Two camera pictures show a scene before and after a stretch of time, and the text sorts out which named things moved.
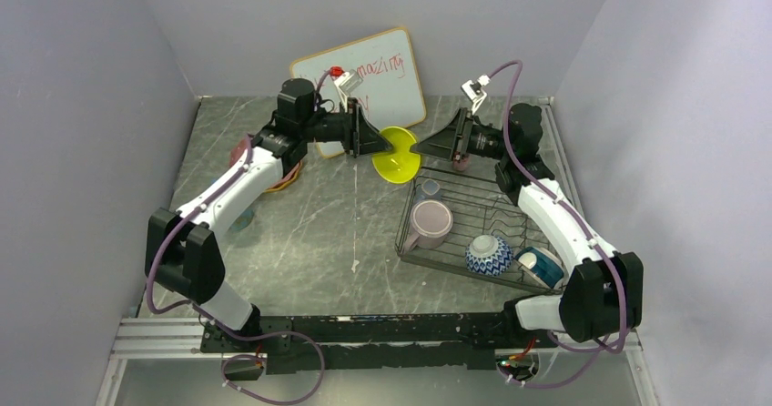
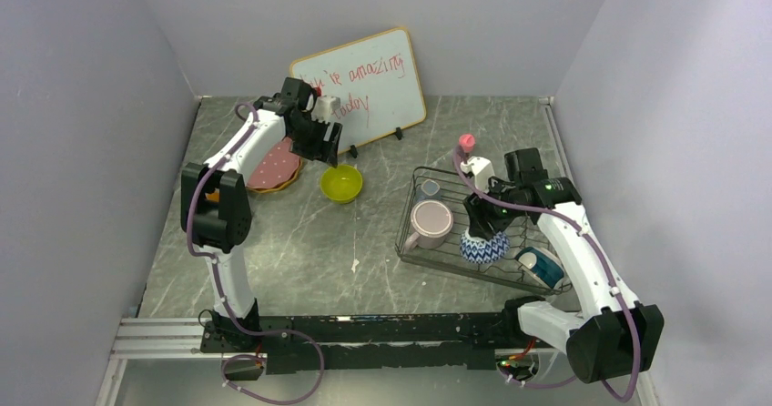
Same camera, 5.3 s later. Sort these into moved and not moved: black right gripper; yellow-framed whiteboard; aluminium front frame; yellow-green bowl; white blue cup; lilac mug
Moved: black right gripper; yellow-green bowl
Not moved: lilac mug; white blue cup; aluminium front frame; yellow-framed whiteboard
